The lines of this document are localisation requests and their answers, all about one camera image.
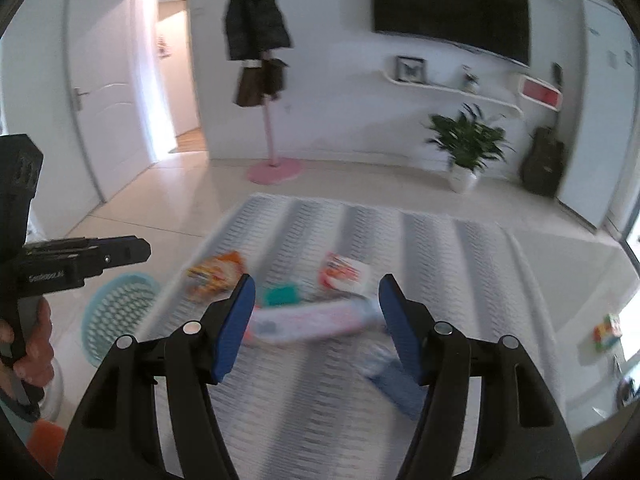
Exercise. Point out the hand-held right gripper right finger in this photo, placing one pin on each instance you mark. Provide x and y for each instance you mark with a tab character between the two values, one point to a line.
400	321

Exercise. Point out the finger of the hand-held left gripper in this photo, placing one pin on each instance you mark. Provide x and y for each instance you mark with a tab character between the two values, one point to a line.
125	252

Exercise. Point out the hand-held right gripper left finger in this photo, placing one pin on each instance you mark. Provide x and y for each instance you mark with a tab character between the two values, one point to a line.
234	321

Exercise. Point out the orange snack bag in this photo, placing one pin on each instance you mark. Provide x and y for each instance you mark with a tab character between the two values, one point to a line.
215	276

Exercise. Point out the teal small packet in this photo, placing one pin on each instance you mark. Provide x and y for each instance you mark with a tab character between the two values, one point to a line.
281	295

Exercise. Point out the blue wrapper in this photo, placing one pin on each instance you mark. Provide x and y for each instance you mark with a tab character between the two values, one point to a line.
395	380

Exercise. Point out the teal plastic basket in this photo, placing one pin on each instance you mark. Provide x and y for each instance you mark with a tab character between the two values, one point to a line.
119	318

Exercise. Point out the red and white snack packet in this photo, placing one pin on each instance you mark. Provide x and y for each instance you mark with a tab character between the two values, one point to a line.
343	273

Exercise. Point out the pink long wrapper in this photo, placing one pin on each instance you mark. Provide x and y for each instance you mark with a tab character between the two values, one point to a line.
315	321

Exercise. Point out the person's left hand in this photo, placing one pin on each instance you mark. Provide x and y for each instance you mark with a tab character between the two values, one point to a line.
35	345

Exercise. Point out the grey striped rug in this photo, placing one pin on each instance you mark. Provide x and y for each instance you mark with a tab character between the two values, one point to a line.
350	320

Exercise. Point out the white door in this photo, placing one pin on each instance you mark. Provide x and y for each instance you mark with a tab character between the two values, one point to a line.
100	90

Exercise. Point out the pink coat stand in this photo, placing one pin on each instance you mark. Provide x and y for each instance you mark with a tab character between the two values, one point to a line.
272	160

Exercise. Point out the potted green plant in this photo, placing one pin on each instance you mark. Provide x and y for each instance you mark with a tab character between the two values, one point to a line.
467	146

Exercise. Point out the orange cloth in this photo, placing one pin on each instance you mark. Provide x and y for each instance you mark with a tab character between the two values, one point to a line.
45	440

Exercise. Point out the colourful toy block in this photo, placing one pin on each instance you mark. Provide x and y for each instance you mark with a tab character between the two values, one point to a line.
607	332

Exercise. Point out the black guitar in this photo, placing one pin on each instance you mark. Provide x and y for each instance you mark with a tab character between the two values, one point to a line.
542	160

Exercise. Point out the brown hanging bag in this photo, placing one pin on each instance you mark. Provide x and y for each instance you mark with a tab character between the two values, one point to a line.
260	80

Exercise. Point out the small shelf ornament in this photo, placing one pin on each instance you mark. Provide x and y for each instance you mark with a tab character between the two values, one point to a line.
469	80

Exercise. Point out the framed butterfly picture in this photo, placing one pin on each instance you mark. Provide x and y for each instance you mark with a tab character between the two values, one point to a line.
412	70

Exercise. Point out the dark hanging coat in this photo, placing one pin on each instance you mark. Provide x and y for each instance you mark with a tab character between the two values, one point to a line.
256	10

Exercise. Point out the white cabinet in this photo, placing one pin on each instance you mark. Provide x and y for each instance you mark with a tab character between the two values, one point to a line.
595	110

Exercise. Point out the white curved wall shelf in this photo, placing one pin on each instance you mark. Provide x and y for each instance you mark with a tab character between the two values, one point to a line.
450	89

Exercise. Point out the red and white wall box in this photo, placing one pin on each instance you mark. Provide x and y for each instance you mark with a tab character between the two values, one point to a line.
540	93

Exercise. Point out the black wall television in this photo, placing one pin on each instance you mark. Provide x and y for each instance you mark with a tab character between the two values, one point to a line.
450	5

